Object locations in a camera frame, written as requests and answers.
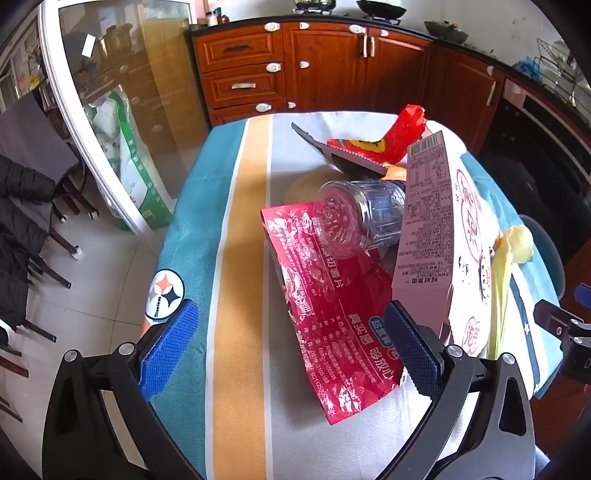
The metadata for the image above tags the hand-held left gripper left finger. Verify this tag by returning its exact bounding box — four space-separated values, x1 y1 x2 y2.
42 299 204 480

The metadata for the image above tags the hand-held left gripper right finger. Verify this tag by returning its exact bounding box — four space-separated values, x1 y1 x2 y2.
384 300 536 480

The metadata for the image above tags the grey teal trash bin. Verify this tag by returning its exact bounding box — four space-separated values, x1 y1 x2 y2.
517 213 566 301

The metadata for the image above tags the red foil snack bag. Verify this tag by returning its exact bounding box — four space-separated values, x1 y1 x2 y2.
260 203 407 425

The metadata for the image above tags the pink carton box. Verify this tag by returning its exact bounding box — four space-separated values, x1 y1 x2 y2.
392 130 502 358

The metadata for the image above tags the black foil packet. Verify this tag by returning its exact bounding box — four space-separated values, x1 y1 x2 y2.
291 122 389 179

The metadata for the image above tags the yellow plastic bag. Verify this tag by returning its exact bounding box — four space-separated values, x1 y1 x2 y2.
487 225 536 361

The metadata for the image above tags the striped teal tablecloth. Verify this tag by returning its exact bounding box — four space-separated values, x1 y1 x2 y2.
150 111 561 480

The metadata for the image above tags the black built-in oven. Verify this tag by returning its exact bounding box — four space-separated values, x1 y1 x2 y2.
480 78 591 261

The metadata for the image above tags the clear plastic jar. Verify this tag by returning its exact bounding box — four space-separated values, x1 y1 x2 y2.
314 179 407 259

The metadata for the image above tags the green white rice sack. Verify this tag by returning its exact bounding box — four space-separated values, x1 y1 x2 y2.
90 90 177 232

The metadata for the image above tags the black jacket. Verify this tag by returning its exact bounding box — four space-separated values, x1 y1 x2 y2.
0 154 57 329

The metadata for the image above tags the orange red snack packet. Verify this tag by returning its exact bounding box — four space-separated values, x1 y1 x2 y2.
327 136 393 166

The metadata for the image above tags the red plastic bag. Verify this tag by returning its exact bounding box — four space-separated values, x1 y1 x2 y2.
379 105 428 164

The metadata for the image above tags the dark wooden chair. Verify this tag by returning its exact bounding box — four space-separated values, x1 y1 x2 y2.
0 91 100 343

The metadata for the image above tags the dark frying pan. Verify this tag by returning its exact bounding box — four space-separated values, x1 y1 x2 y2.
424 20 470 45

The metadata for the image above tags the wooden kitchen cabinet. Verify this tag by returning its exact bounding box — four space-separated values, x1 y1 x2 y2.
191 18 506 154

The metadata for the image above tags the white framed glass door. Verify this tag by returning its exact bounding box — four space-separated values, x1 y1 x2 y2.
38 0 214 237

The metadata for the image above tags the black wok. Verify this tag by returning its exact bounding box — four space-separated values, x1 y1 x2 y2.
355 0 408 20

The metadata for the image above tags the gas stove burner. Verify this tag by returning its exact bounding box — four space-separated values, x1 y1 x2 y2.
292 0 339 16

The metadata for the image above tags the wire dish rack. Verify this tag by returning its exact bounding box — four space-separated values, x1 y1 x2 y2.
536 37 591 121

